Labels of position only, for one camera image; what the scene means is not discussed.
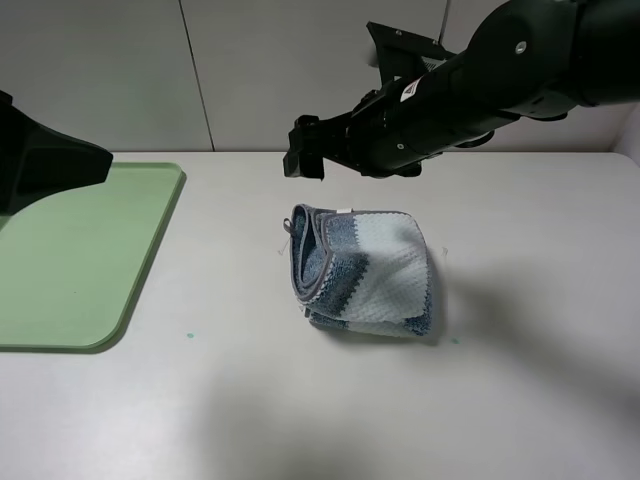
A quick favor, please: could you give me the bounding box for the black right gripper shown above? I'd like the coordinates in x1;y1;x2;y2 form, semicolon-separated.
283;82;445;180

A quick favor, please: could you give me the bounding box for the blue white striped towel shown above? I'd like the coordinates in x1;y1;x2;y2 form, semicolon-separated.
283;204;443;342

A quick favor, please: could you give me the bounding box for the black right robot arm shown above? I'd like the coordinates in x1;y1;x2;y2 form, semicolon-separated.
283;0;639;179

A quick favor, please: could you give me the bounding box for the light green plastic tray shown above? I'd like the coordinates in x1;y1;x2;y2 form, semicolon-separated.
1;163;186;354

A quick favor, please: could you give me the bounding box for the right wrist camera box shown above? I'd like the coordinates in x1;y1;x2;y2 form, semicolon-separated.
366;22;455;85

